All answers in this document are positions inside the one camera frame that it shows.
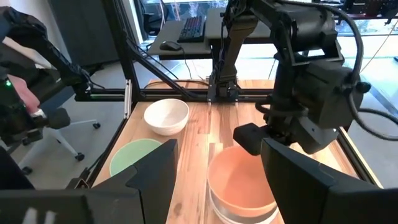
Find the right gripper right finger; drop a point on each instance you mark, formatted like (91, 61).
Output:
(298, 193)

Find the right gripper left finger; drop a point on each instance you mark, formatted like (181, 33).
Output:
(152, 186)

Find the pale green bowl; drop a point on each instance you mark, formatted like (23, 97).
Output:
(132, 154)

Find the orange bowl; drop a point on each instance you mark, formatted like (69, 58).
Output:
(239, 183)

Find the white ribbed bowl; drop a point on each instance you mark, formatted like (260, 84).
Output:
(166, 119)

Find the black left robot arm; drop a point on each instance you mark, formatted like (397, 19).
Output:
(311, 28)

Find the office chair with white base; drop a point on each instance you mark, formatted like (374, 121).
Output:
(62, 102)

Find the black computer mouse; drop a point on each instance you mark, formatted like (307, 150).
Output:
(170, 46)

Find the black computer desk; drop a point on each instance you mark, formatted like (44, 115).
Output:
(183, 48)

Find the person's hand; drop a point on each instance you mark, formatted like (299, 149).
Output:
(24, 93)

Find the black keyboard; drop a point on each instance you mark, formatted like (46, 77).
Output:
(192, 29)

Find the grey mesh office chair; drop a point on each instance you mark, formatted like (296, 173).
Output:
(155, 23)

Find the black partition panel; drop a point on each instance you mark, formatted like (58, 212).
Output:
(81, 31)

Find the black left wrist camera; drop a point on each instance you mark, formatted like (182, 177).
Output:
(248, 138)

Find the black table-edge bracket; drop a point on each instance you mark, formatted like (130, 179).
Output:
(81, 183)

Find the silver aluminium bracket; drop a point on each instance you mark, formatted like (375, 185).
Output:
(127, 99)

